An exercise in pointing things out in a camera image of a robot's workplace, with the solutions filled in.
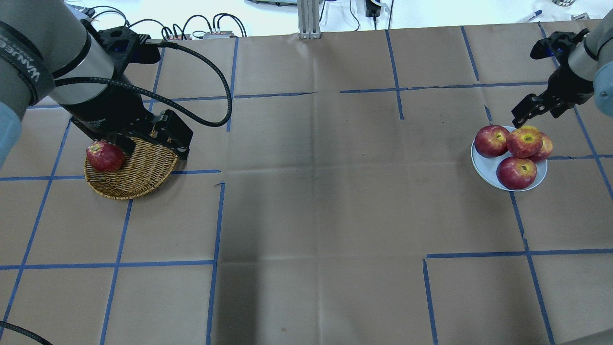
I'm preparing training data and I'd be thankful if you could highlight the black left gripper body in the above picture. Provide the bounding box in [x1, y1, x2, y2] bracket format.
[69, 81, 193, 154]

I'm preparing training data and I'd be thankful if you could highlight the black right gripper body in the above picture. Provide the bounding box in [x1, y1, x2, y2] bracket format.
[511, 29, 594, 123]

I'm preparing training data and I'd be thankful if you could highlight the red yellow apple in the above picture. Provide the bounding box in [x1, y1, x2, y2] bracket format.
[506, 126, 543, 159]

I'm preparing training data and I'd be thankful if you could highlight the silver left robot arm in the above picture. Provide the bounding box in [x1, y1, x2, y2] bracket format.
[0, 0, 193, 161]

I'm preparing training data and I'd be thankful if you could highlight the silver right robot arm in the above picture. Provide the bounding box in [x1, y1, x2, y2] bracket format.
[511, 12, 613, 128]

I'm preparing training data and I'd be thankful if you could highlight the dark red basket apple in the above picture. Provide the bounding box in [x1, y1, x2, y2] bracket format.
[86, 140, 125, 172]

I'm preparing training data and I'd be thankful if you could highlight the woven wicker basket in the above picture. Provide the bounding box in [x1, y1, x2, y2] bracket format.
[84, 138, 178, 200]

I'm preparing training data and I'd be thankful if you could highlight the red plate apple back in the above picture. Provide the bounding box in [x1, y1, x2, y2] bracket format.
[528, 132, 553, 163]

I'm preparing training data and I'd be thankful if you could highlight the red plate apple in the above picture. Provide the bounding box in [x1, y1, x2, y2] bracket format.
[496, 156, 538, 190]
[474, 125, 510, 159]
[528, 132, 553, 163]

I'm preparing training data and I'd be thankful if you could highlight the red plate apple left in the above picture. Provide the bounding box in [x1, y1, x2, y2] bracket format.
[474, 125, 510, 159]

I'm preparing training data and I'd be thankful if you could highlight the red plate apple front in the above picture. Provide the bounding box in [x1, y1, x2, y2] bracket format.
[496, 156, 538, 190]

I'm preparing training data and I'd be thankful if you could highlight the light blue plate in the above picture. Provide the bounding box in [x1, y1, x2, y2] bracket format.
[471, 126, 547, 191]

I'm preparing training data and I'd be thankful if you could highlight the blue white pen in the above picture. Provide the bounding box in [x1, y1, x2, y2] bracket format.
[516, 10, 543, 23]

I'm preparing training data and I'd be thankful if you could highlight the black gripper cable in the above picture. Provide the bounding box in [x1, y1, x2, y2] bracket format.
[55, 39, 233, 128]

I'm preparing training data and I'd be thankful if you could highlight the aluminium frame post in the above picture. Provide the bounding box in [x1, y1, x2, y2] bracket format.
[297, 0, 321, 39]

